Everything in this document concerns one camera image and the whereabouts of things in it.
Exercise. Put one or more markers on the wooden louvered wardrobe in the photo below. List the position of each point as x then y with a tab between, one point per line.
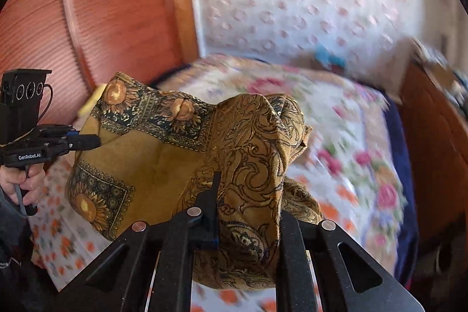
83	43

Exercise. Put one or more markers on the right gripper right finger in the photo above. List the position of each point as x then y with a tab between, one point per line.
322	268

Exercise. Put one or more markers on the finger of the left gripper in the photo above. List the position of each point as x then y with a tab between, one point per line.
83	142
65	130

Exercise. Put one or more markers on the yellow plush toy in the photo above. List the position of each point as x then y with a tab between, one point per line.
87	108

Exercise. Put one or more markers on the gold patterned sunflower garment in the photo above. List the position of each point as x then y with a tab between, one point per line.
161	149

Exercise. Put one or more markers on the person's left hand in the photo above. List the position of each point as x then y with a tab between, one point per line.
32	182

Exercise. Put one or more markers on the wooden sideboard cabinet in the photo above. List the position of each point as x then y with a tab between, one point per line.
436	136

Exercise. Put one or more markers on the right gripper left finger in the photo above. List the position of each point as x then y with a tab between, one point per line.
149	267

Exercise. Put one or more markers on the floral bed quilt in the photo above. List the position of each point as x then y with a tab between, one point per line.
348	166

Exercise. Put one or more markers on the blue toy on bed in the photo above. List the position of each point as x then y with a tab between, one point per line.
329	60

